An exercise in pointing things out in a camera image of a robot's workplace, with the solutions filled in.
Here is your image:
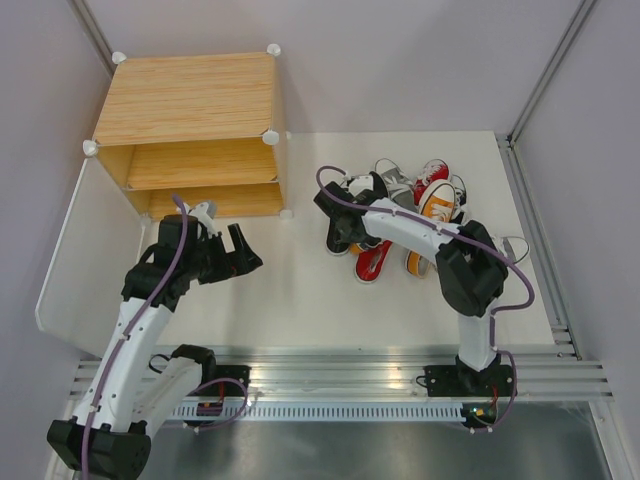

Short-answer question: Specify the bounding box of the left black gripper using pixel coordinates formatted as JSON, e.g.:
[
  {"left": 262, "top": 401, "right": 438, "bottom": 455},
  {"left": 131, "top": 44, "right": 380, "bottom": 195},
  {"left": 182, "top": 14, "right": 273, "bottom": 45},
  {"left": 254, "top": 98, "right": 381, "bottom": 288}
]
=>
[{"left": 183, "top": 224, "right": 262, "bottom": 285}]

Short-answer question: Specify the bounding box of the black sneaker orange sole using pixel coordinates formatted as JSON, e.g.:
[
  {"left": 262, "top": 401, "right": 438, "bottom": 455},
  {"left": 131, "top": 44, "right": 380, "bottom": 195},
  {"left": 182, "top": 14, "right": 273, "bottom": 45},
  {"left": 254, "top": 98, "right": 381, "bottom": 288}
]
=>
[{"left": 326, "top": 220, "right": 350, "bottom": 256}]

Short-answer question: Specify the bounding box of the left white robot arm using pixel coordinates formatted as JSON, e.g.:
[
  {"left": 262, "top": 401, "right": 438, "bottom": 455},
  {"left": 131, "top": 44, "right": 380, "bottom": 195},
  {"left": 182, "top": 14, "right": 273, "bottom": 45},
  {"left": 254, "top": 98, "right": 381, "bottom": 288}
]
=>
[{"left": 47, "top": 214, "right": 263, "bottom": 479}]

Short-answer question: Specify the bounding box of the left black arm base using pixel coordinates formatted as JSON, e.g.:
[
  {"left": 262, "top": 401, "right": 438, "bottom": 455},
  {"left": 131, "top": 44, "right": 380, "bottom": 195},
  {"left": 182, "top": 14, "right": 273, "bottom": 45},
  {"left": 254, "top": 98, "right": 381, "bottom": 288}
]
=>
[{"left": 196, "top": 365, "right": 250, "bottom": 419}]

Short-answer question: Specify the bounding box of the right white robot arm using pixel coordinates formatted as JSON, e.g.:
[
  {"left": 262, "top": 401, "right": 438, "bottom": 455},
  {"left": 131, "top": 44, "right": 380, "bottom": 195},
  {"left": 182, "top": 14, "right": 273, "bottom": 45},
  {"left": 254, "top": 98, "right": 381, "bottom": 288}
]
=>
[{"left": 314, "top": 182, "right": 508, "bottom": 395}]

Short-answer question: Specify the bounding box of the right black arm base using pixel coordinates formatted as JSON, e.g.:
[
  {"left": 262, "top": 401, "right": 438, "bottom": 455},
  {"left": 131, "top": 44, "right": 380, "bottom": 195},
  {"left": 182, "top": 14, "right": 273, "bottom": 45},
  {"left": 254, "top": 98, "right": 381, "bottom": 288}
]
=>
[{"left": 416, "top": 362, "right": 516, "bottom": 433}]

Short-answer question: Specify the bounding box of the wooden two-shelf shoe cabinet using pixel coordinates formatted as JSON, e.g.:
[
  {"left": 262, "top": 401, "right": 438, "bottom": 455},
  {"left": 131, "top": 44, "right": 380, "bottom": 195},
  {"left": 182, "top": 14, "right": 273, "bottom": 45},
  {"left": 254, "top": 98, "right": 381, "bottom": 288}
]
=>
[{"left": 83, "top": 44, "right": 288, "bottom": 220}]

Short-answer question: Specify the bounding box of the red sneaker front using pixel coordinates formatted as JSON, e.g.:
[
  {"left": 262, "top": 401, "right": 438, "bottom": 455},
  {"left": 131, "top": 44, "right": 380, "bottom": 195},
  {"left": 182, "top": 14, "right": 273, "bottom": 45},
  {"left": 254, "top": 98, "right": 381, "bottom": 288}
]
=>
[{"left": 355, "top": 240, "right": 393, "bottom": 284}]

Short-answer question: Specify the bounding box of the red sneaker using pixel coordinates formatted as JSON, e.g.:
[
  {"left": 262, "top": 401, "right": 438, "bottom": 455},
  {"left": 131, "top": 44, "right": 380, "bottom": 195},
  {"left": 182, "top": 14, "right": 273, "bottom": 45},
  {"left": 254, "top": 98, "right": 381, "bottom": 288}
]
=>
[
  {"left": 355, "top": 240, "right": 393, "bottom": 284},
  {"left": 413, "top": 159, "right": 450, "bottom": 205}
]

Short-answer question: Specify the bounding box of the grey sneaker back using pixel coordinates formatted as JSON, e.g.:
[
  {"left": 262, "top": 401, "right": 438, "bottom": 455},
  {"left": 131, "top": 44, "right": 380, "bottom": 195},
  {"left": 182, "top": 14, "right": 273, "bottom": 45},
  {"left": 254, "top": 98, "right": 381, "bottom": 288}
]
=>
[{"left": 374, "top": 158, "right": 416, "bottom": 212}]

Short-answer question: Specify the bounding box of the grey sneaker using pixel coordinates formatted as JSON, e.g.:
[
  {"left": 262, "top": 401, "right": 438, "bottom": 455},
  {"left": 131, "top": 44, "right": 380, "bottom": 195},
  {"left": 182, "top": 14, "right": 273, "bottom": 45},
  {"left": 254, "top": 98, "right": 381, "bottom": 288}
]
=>
[
  {"left": 492, "top": 236, "right": 530, "bottom": 264},
  {"left": 374, "top": 158, "right": 416, "bottom": 212}
]

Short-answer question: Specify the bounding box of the red sneaker back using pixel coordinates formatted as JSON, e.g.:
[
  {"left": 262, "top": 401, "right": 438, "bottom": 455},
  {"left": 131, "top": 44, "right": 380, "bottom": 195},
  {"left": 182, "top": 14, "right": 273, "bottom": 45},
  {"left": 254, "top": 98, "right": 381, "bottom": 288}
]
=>
[{"left": 413, "top": 159, "right": 450, "bottom": 205}]

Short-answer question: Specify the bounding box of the black sneaker back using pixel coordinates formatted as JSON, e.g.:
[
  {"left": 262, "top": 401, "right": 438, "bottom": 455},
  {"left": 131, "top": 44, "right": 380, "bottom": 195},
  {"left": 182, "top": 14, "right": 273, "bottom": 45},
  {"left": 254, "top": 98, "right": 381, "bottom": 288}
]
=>
[{"left": 450, "top": 174, "right": 469, "bottom": 225}]

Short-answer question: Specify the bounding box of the grey sneaker right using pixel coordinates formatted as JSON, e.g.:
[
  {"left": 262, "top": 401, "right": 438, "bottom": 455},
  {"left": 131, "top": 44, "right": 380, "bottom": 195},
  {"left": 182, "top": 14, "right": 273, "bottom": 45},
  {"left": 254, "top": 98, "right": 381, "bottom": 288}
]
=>
[{"left": 492, "top": 236, "right": 530, "bottom": 264}]

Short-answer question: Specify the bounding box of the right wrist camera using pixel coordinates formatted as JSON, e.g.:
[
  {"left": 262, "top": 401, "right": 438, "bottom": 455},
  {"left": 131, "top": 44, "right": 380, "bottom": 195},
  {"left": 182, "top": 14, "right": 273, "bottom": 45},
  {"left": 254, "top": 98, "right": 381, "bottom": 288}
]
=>
[{"left": 346, "top": 174, "right": 374, "bottom": 197}]

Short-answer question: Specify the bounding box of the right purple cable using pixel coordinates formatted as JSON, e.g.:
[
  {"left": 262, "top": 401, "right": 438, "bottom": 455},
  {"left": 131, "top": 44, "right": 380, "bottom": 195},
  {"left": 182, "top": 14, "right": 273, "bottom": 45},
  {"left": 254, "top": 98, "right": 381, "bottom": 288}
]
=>
[{"left": 315, "top": 164, "right": 536, "bottom": 436}]

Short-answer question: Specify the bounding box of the purple cable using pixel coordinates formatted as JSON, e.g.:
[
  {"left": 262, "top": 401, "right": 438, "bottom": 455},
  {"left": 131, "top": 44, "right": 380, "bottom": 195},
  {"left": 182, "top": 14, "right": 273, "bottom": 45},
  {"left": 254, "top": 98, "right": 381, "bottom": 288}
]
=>
[
  {"left": 79, "top": 193, "right": 251, "bottom": 476},
  {"left": 315, "top": 164, "right": 536, "bottom": 436}
]

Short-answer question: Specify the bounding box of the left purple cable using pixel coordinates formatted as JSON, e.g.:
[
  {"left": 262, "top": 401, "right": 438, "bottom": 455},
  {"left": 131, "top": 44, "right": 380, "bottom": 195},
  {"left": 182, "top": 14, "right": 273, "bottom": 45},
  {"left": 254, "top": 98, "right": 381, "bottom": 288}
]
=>
[{"left": 79, "top": 193, "right": 251, "bottom": 476}]

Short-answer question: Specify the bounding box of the white slotted cable duct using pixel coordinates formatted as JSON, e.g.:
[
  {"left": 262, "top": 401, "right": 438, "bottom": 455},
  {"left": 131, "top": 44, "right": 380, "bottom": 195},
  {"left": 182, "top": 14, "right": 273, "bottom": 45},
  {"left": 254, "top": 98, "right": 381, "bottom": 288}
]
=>
[{"left": 169, "top": 403, "right": 464, "bottom": 422}]

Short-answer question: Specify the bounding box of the aluminium mounting rail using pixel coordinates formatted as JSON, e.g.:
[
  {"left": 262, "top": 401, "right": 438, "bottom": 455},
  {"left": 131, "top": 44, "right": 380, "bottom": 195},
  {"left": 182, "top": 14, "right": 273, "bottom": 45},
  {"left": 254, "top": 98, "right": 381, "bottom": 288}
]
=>
[{"left": 69, "top": 349, "right": 616, "bottom": 406}]

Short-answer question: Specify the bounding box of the right aluminium frame post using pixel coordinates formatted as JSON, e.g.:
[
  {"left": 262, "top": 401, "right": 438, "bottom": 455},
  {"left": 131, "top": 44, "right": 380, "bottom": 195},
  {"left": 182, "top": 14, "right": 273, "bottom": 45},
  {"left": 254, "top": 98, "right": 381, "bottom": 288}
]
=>
[{"left": 496, "top": 1, "right": 600, "bottom": 361}]

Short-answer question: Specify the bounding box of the aluminium frame post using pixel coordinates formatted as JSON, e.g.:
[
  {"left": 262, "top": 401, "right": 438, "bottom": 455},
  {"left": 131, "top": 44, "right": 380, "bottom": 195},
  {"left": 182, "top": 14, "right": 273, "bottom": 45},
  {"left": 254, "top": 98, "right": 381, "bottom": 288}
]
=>
[
  {"left": 496, "top": 1, "right": 600, "bottom": 361},
  {"left": 67, "top": 0, "right": 116, "bottom": 77}
]

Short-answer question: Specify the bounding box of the left aluminium frame post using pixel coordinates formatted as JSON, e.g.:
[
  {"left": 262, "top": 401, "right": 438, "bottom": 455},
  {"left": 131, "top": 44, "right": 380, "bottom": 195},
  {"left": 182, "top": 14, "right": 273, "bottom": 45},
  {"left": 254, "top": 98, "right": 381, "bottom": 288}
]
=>
[{"left": 67, "top": 0, "right": 116, "bottom": 77}]

